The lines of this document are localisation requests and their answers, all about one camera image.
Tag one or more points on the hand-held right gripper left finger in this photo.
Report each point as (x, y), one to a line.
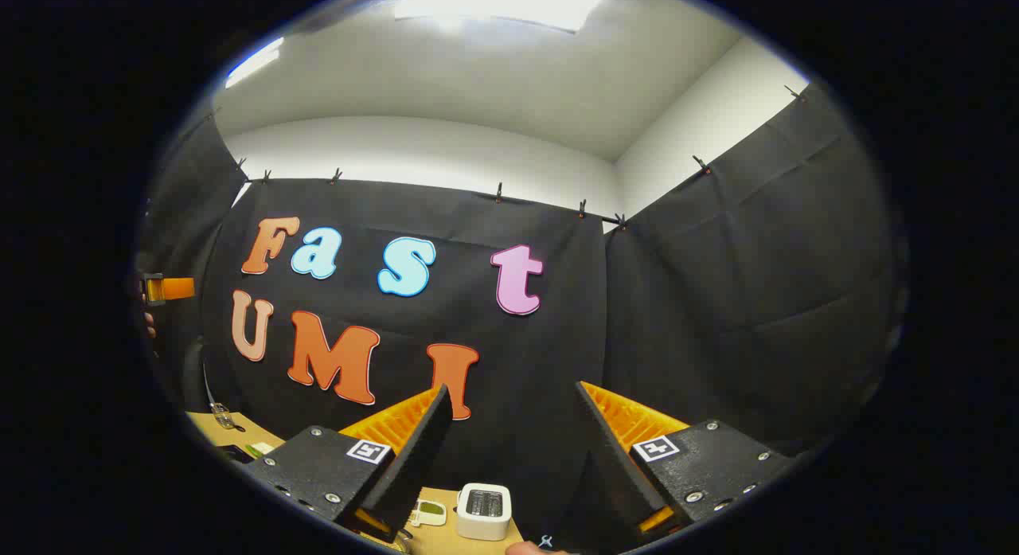
(418, 459)

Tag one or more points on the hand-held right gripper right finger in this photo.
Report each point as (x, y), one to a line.
(609, 467)

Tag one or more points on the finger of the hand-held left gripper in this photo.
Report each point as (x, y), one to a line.
(177, 288)

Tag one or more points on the white divided plate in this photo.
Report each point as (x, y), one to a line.
(430, 513)

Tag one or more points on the white toaster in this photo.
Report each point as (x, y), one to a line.
(483, 511)

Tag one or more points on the ceiling light panel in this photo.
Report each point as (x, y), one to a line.
(253, 63)
(501, 1)

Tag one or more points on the row of black clips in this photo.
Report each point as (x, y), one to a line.
(498, 193)

